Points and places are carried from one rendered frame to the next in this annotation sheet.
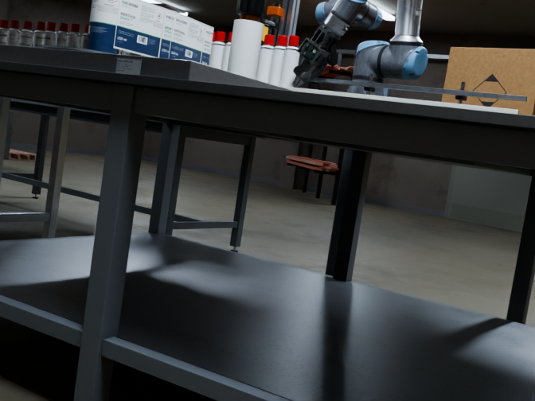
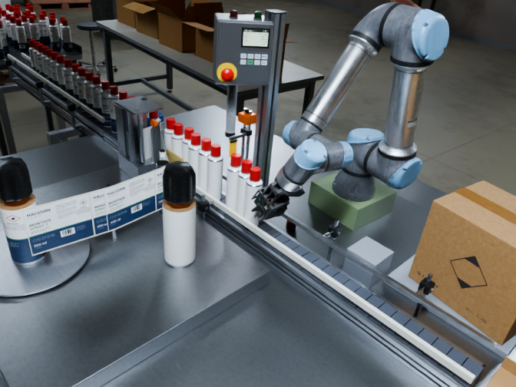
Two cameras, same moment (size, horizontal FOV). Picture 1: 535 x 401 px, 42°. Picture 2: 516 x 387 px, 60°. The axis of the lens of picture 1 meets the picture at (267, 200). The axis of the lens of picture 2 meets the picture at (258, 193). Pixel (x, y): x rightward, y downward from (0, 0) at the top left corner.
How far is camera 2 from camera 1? 1.55 m
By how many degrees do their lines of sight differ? 29
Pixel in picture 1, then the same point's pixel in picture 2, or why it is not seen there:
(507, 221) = not seen: outside the picture
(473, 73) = (453, 243)
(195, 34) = (141, 187)
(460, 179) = not seen: outside the picture
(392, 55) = (378, 163)
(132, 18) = (47, 222)
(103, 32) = (15, 246)
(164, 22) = (92, 204)
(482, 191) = not seen: outside the picture
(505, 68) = (491, 258)
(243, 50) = (171, 239)
